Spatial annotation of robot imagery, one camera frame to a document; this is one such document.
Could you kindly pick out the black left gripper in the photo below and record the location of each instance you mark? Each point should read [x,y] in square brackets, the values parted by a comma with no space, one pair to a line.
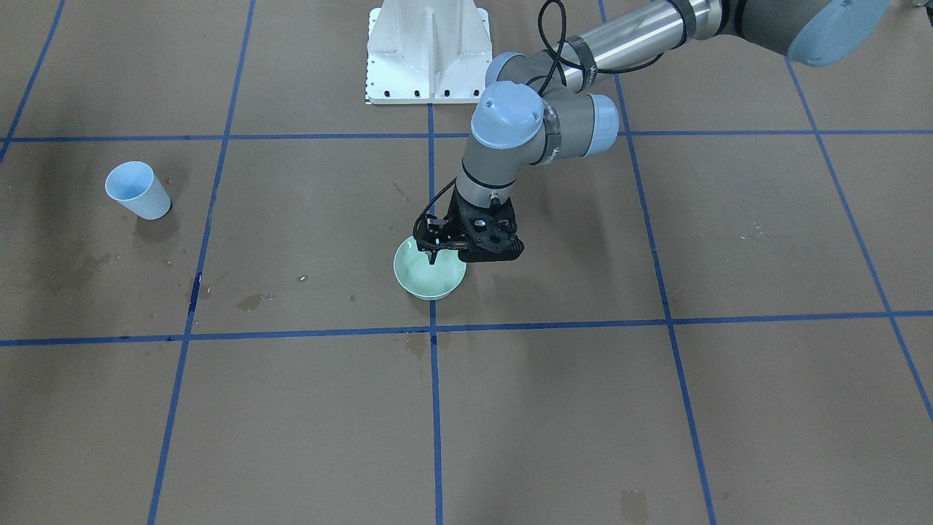
[440,235]

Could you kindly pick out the pale green ceramic bowl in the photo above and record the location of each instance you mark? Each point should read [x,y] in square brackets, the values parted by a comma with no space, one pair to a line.
[422,279]

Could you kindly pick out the light blue plastic cup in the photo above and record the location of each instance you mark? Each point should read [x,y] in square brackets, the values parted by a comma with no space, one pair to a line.
[135,186]

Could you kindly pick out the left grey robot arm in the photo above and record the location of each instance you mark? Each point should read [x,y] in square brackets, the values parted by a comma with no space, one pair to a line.
[536,109]

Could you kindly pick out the white metal base plate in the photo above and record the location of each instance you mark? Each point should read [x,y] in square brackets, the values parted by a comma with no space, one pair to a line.
[427,52]

